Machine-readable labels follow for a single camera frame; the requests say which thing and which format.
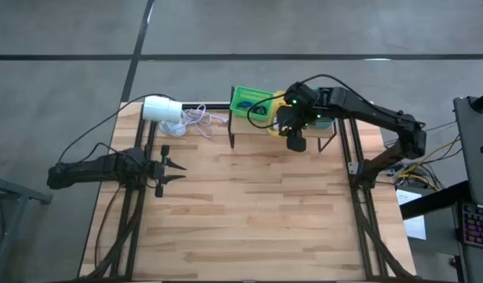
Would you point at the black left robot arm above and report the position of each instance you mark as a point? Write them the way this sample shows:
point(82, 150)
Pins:
point(96, 167)

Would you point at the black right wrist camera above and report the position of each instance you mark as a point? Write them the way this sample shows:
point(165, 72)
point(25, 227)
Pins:
point(300, 94)

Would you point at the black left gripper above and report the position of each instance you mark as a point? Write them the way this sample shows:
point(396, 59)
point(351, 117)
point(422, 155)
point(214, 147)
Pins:
point(158, 171)

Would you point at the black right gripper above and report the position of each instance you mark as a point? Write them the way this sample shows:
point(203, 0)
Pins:
point(294, 122)

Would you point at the black desk bar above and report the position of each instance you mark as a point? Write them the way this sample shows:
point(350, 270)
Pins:
point(433, 200)

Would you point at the green plastic basket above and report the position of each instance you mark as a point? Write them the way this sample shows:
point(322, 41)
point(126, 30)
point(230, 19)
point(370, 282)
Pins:
point(241, 94)

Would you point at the grey metal cart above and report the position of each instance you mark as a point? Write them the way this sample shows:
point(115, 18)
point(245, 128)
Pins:
point(13, 192)

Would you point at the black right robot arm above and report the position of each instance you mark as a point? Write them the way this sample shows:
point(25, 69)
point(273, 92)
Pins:
point(382, 114)

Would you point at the white paper sheet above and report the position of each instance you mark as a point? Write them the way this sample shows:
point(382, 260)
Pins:
point(416, 230)

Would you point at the white desk lamp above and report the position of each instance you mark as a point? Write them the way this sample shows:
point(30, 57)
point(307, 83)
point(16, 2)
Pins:
point(160, 108)

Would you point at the yellow translucent plastic bin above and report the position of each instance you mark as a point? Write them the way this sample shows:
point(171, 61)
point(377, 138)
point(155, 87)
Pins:
point(273, 129)

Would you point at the black aluminium table frame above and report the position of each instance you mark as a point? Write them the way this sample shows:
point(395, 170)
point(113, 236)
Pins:
point(221, 106)

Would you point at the black pole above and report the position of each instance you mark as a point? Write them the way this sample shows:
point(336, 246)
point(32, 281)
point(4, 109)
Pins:
point(482, 103)

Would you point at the teal plastic bin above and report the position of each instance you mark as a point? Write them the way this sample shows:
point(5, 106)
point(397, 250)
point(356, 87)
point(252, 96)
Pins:
point(325, 123)

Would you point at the dark grey computer panel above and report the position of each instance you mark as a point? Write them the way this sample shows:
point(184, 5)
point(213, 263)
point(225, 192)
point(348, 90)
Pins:
point(474, 149)

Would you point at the wooden shelf riser black legs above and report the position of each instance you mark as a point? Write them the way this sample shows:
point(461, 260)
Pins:
point(245, 127)

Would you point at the backlit computer keyboard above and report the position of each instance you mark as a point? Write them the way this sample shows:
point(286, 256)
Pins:
point(478, 226)

